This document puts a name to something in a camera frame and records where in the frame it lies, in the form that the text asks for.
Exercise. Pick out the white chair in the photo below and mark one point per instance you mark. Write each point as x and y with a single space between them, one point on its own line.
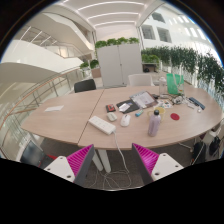
140 80

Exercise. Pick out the white two-door cabinet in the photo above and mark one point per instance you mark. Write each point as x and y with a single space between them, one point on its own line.
118 65

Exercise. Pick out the dark blue flat case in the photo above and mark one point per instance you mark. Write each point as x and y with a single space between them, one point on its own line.
196 102

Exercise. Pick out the white computer mouse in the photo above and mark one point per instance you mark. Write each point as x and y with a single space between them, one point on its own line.
125 120

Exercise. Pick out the green tote bag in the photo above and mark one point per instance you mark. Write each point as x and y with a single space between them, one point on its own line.
174 83

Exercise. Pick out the small red and black device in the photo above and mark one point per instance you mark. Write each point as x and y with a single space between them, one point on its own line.
110 107

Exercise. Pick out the glass railing wooden handrail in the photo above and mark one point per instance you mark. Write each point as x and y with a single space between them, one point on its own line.
33 94

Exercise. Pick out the flat round red coaster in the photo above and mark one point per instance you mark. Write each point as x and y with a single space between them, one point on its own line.
174 116

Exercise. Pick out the small grey-white computer mouse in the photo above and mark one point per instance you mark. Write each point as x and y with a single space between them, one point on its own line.
111 116

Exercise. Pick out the pale yellow mug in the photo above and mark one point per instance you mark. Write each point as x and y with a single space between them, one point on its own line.
162 112

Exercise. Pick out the black bag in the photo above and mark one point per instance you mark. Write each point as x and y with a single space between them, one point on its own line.
200 151

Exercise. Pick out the purple drink bottle black cap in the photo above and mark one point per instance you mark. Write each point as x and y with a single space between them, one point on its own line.
154 124

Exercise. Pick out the small blue tube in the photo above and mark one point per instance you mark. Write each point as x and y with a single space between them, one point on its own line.
139 113

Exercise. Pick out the green plants atop cabinet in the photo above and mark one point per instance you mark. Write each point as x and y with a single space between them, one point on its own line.
116 41

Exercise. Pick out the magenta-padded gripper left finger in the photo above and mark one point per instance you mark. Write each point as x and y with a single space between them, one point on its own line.
60 165

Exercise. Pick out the green plant hedge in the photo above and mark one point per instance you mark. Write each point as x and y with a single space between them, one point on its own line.
190 61

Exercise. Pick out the colourful sticker sheet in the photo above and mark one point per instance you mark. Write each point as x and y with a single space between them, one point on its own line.
165 104

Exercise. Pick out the potted green plants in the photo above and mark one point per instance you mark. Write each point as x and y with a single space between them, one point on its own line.
89 64

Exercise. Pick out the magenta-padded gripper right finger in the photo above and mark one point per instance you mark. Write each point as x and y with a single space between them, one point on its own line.
165 164

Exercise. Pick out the white paper sheet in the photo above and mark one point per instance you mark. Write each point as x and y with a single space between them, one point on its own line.
54 108

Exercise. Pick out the clear plastic water bottle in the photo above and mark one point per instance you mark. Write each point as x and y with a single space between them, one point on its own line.
162 86

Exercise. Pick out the black chair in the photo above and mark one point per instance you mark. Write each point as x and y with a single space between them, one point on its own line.
31 153
84 85

